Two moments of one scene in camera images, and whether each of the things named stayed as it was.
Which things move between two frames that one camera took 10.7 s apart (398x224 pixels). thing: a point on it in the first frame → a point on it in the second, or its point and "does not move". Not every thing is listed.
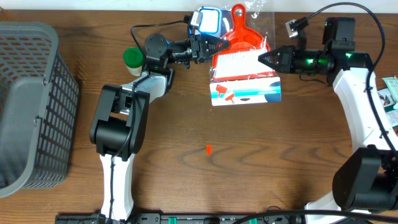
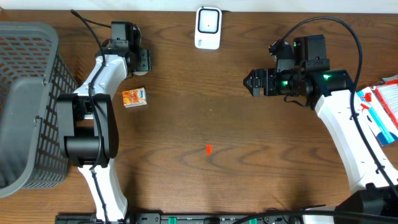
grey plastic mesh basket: x=39 y=105 does not move
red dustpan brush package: x=238 y=76 → x=379 y=104
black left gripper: x=195 y=49 → x=144 y=60
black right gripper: x=290 y=59 → x=261 y=82
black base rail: x=204 y=218 does not move
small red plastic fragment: x=209 y=149 does not move
